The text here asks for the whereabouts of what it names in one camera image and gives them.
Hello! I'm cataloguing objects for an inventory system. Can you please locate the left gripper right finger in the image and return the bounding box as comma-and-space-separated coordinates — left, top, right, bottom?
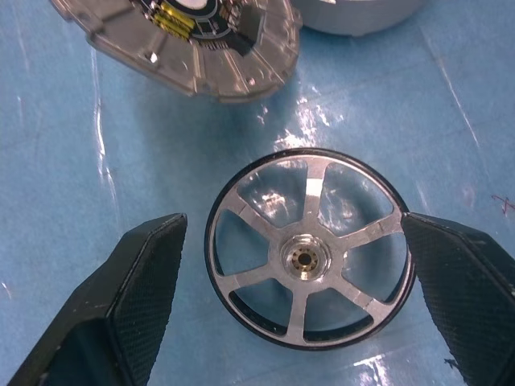
401, 211, 515, 386

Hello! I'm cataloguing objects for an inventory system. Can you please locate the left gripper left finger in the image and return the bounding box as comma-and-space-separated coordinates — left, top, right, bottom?
7, 212, 188, 386

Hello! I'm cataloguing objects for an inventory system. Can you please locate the black spoked motor rotor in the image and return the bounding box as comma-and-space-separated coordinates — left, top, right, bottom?
204, 146, 417, 352

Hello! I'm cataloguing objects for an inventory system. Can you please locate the silver motor cover plate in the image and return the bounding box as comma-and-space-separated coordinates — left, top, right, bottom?
49, 0, 304, 105

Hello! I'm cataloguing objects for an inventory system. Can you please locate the blue table mat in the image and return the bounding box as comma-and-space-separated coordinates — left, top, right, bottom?
0, 0, 515, 386

